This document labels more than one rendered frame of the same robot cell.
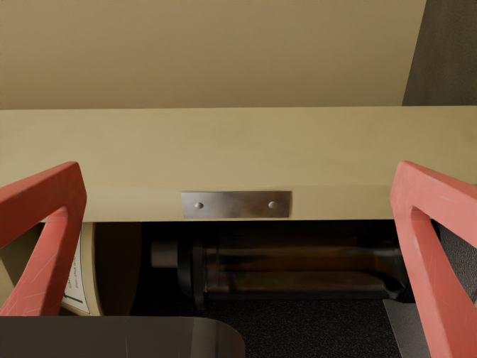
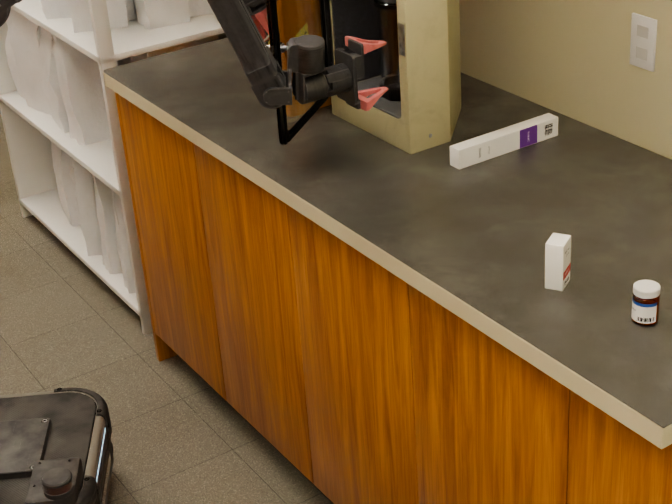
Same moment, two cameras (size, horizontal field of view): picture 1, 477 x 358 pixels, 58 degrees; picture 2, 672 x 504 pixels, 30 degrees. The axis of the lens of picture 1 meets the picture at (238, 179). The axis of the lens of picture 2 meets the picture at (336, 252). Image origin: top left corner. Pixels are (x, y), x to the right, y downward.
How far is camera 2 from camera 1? 2.43 m
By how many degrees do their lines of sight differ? 36
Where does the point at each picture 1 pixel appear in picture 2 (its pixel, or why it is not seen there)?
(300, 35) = (547, 34)
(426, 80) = (507, 106)
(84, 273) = not seen: outside the picture
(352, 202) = (403, 73)
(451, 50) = (508, 118)
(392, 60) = (535, 88)
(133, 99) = not seen: outside the picture
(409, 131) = (433, 92)
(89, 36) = not seen: outside the picture
